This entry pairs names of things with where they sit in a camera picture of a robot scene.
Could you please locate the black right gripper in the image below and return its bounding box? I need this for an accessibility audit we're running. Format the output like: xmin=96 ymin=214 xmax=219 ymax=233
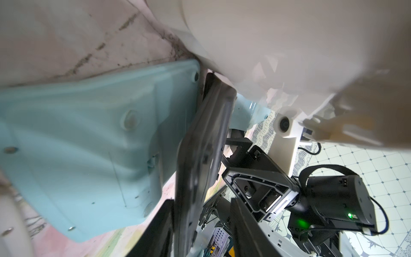
xmin=198 ymin=137 xmax=378 ymax=254

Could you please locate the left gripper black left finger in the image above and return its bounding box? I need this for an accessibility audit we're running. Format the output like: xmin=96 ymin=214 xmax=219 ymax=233
xmin=126 ymin=199 xmax=174 ymax=257

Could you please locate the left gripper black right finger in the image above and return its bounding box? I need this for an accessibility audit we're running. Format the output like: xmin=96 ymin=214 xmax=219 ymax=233
xmin=230 ymin=198 xmax=281 ymax=257

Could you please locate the black calculator face down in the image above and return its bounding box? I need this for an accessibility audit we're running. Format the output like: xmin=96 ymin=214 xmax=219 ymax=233
xmin=174 ymin=73 xmax=237 ymax=257

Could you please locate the light blue calculator face down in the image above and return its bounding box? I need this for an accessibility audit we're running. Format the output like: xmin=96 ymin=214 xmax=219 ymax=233
xmin=6 ymin=60 xmax=270 ymax=242

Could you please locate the white plastic storage box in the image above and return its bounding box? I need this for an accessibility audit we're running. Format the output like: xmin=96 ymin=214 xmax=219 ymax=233
xmin=148 ymin=1 xmax=411 ymax=114

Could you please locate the floral pink table mat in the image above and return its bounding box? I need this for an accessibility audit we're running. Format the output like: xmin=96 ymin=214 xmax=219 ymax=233
xmin=0 ymin=0 xmax=258 ymax=257

